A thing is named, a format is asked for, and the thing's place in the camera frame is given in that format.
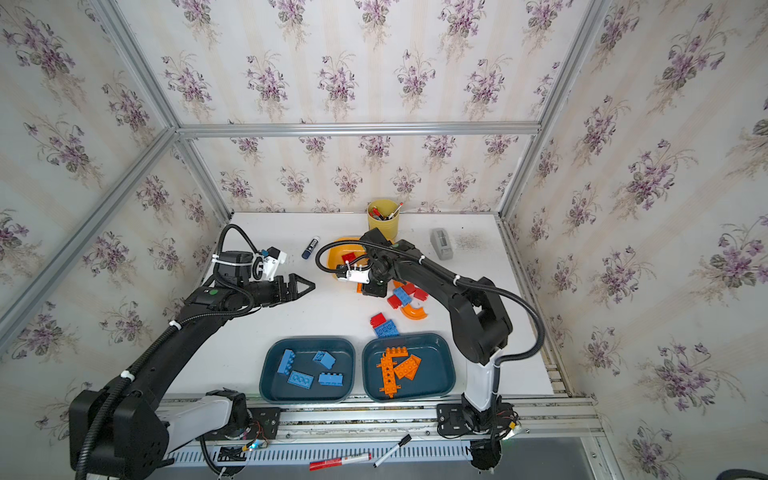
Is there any red lego panel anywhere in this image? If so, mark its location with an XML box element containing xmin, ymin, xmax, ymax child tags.
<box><xmin>413</xmin><ymin>288</ymin><xmax>428</xmax><ymax>301</ymax></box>
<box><xmin>387</xmin><ymin>295</ymin><xmax>402</xmax><ymax>309</ymax></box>

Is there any blue long lego brick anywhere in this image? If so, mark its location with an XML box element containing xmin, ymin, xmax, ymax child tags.
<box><xmin>392</xmin><ymin>287</ymin><xmax>412</xmax><ymax>307</ymax></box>

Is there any orange curved lego piece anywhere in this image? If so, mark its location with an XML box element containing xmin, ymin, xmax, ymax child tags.
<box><xmin>400</xmin><ymin>304</ymin><xmax>428</xmax><ymax>321</ymax></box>

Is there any large blue lego block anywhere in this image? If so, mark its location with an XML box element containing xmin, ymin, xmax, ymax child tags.
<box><xmin>374</xmin><ymin>320</ymin><xmax>400</xmax><ymax>338</ymax></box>

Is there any blue sloped lego brick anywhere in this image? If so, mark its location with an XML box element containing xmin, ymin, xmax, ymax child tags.
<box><xmin>313</xmin><ymin>351</ymin><xmax>336</xmax><ymax>370</ymax></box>

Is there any long orange lego plate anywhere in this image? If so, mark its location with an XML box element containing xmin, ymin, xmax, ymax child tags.
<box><xmin>377</xmin><ymin>354</ymin><xmax>401</xmax><ymax>399</ymax></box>

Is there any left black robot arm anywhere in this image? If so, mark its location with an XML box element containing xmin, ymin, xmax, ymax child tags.
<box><xmin>68</xmin><ymin>224</ymin><xmax>315</xmax><ymax>479</ymax></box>

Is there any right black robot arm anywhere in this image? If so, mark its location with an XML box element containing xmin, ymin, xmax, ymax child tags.
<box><xmin>315</xmin><ymin>228</ymin><xmax>546</xmax><ymax>415</ymax></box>

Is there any blue glue stick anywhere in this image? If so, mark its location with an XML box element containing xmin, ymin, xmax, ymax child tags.
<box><xmin>301</xmin><ymin>236</ymin><xmax>319</xmax><ymax>260</ymax></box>

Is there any yellow plastic bin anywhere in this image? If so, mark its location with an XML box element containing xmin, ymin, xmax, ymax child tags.
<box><xmin>325</xmin><ymin>243</ymin><xmax>369</xmax><ymax>281</ymax></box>

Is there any yellow pen cup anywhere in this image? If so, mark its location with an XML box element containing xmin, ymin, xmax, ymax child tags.
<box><xmin>367</xmin><ymin>199</ymin><xmax>401</xmax><ymax>240</ymax></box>

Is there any grey stapler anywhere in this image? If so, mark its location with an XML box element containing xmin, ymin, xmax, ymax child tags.
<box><xmin>430</xmin><ymin>228</ymin><xmax>454</xmax><ymax>261</ymax></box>

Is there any right teal plastic bin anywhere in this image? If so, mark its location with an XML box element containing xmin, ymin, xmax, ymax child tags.
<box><xmin>362</xmin><ymin>333</ymin><xmax>456</xmax><ymax>402</ymax></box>

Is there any red marker pen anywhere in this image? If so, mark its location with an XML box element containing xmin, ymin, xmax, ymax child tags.
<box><xmin>309</xmin><ymin>452</ymin><xmax>372</xmax><ymax>471</ymax></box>

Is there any black white marker pen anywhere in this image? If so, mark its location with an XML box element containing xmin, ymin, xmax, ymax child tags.
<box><xmin>373</xmin><ymin>434</ymin><xmax>412</xmax><ymax>468</ymax></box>

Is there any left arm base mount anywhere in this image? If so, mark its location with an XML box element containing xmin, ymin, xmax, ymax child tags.
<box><xmin>194</xmin><ymin>388</ymin><xmax>280</xmax><ymax>444</ymax></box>

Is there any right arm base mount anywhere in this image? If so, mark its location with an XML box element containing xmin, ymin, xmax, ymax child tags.
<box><xmin>436</xmin><ymin>394</ymin><xmax>521</xmax><ymax>439</ymax></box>

